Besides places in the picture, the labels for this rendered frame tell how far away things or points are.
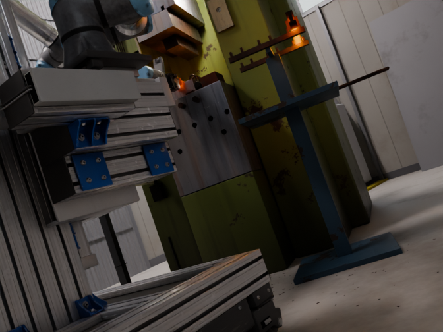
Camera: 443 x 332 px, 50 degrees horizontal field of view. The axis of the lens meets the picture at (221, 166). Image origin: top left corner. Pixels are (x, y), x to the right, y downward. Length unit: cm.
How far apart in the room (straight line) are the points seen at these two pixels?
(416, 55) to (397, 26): 38
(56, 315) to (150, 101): 59
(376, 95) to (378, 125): 34
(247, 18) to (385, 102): 344
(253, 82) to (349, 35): 354
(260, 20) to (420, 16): 318
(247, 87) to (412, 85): 315
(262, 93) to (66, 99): 153
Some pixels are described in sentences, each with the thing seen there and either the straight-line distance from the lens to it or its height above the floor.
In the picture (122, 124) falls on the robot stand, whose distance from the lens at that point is 122.
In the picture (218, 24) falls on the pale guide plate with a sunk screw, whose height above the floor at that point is 122.
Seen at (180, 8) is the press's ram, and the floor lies 136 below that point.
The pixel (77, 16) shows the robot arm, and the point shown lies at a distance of 133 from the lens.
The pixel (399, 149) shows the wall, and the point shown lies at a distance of 568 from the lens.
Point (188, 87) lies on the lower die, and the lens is 235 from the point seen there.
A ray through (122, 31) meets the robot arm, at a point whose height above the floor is 104.
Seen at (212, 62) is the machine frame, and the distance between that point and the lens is 284.
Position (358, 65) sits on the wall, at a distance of 579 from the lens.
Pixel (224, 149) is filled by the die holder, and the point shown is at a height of 60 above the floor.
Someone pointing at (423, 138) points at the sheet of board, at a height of 32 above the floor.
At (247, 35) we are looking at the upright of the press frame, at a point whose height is 112.
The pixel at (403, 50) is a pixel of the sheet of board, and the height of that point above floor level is 124.
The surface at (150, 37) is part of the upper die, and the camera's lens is 249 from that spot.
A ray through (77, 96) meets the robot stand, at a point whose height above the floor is 67.
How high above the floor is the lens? 37
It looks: 4 degrees up
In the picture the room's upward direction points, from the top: 19 degrees counter-clockwise
